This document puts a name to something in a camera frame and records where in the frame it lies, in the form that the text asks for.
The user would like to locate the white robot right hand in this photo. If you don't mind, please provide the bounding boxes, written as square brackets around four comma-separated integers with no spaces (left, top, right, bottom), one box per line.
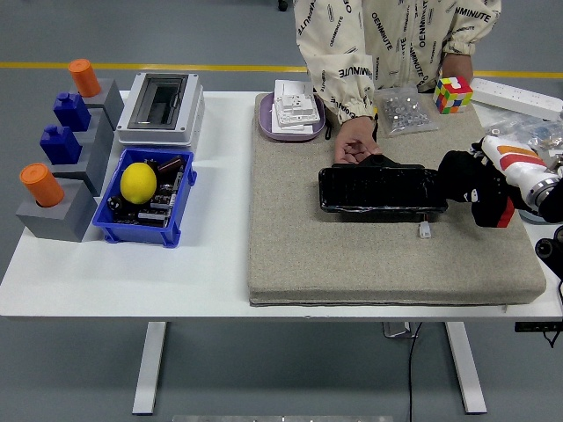
[464,135,562,204]

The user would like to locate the person's left hand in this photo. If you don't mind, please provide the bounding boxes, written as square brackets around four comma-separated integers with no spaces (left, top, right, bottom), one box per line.
[439,53,476,85]

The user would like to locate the person's right hand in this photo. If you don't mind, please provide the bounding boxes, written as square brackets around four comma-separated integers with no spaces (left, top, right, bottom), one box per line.
[333,115,384,165]

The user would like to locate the black glossy panel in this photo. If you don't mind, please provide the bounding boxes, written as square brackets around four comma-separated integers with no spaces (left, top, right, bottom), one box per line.
[318,153,450,215]

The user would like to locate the black rag with red stripe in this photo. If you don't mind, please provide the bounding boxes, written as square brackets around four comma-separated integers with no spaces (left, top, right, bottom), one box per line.
[437,149,529,229]

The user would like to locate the grey-brown mat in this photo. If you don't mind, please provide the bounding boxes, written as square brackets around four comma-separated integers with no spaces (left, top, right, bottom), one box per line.
[247,90,548,308]

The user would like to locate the black table control panel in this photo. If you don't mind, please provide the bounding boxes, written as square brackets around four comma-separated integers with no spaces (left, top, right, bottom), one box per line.
[514,321,563,334]

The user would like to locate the colourful puzzle cube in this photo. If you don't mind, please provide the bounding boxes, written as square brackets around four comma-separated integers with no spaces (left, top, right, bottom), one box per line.
[433,76,474,115]

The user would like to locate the clear bags of small parts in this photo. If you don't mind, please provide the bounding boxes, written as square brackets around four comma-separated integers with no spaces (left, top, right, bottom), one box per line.
[482,109,563,153]

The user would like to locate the clear bag of metal nuts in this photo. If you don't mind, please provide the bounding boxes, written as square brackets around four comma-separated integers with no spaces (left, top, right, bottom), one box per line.
[373,85,441,140]

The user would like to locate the pale tray of electronic parts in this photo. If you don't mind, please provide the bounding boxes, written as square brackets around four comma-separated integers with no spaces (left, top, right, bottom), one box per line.
[518,206,549,223]

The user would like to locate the white socket plate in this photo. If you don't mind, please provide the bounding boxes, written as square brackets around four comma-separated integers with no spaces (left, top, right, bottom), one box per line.
[273,92,322,127]

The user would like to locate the white power strip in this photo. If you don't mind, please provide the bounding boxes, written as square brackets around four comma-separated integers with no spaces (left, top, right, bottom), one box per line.
[470,78,563,122]

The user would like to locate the white flat cover plate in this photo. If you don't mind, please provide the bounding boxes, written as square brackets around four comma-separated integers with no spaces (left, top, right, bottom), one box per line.
[271,105,316,135]

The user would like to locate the person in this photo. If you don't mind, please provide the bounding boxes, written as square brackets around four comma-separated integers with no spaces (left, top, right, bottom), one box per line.
[295,0,503,127]

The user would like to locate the purple oval tray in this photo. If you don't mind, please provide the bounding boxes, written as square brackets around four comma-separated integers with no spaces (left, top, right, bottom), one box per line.
[258,91,327,142]

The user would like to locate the brown cylindrical capacitor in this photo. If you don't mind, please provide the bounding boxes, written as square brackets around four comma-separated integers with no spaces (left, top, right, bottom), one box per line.
[157,154,185,173]

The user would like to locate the grey box under table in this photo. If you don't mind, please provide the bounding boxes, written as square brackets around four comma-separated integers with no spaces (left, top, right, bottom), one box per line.
[381,322,419,338]

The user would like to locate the white table leg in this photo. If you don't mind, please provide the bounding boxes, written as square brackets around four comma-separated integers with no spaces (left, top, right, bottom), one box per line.
[131,321,168,417]
[443,321,488,414]

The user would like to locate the dark circuit board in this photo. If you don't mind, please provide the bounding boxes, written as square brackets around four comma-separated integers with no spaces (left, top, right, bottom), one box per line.
[113,166,185,228]

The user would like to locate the yellow lemon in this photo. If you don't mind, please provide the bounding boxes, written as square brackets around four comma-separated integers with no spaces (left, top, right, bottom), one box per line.
[120,162,158,205]

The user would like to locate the blue plastic bin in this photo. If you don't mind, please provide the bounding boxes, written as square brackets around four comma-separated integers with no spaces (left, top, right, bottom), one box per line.
[91,147,198,248]

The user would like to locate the grey block holder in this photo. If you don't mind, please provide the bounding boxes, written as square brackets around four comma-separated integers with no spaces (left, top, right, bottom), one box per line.
[16,178,99,243]
[65,107,117,153]
[72,77,127,132]
[48,131,111,198]

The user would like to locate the orange cylinder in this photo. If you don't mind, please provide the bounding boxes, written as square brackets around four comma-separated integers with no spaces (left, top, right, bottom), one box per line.
[68,59,103,98]
[19,163,66,208]

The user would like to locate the blue block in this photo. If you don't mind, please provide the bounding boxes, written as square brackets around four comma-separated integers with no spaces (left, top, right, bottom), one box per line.
[39,125,84,166]
[53,91,92,132]

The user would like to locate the grey electrical enclosure box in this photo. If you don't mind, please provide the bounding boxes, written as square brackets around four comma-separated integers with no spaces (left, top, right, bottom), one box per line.
[114,72,206,148]

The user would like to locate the black floor cable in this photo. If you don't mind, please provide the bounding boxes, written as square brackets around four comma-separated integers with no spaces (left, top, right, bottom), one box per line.
[407,321,423,422]

